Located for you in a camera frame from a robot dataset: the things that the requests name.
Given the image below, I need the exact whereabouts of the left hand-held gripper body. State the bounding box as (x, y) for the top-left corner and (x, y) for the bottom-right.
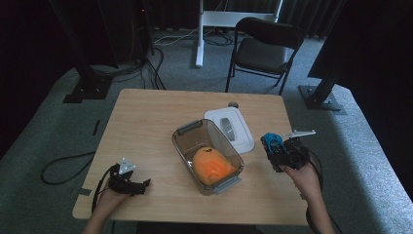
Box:
(107, 157), (137, 196)

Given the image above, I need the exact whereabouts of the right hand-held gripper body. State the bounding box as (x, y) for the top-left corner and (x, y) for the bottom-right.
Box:
(277, 130), (317, 172)

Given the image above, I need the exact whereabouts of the blue toy car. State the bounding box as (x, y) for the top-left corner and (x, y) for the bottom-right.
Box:
(261, 132), (287, 155)

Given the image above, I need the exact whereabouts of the white lid with grey handle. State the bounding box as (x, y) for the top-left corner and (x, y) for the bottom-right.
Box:
(204, 106), (256, 155)

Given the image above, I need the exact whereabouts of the orange plush toy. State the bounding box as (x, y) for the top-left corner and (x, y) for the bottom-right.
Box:
(192, 146), (238, 186)

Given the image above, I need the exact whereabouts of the clear grey storage container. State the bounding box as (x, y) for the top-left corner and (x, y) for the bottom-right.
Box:
(170, 118), (245, 197)

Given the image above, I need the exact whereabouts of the person's left hand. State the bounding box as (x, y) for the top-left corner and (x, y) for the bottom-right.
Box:
(94, 188), (131, 217)

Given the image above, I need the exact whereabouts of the person's right hand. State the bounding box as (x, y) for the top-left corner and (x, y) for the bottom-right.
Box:
(280, 158), (322, 200)

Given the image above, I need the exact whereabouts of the black metal stand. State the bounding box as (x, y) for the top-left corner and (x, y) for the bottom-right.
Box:
(48, 0), (115, 104)
(297, 66), (348, 115)

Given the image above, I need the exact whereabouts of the person's dark clothing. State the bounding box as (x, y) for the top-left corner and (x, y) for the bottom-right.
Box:
(135, 221), (264, 234)

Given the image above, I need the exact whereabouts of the black folding chair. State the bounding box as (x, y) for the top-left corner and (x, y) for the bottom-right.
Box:
(224, 17), (306, 97)

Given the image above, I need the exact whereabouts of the dark curtain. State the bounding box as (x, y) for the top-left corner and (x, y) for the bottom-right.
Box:
(307, 0), (413, 196)
(149, 0), (345, 39)

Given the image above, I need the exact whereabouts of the black equipment box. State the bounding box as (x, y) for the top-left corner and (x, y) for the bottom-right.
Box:
(128, 0), (155, 62)

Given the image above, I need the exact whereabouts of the left hand-held gripper cable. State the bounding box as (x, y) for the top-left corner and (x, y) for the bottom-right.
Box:
(91, 164), (120, 214)

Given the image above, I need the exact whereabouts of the hand-held gripper cable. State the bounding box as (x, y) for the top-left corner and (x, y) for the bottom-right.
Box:
(303, 149), (344, 234)
(91, 164), (120, 214)

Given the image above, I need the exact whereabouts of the right hand-held gripper cable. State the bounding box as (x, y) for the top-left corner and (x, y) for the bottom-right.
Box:
(303, 149), (344, 234)

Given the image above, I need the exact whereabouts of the black looped floor cable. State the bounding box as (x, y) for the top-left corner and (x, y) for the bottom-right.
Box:
(40, 150), (97, 186)

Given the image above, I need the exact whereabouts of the bundle of black cables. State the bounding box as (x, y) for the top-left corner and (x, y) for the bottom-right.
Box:
(91, 47), (168, 91)

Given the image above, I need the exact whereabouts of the white desk frame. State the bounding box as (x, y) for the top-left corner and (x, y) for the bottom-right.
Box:
(194, 0), (284, 68)

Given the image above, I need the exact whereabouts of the white floor cable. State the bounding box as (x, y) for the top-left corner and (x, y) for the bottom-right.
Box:
(153, 27), (200, 47)

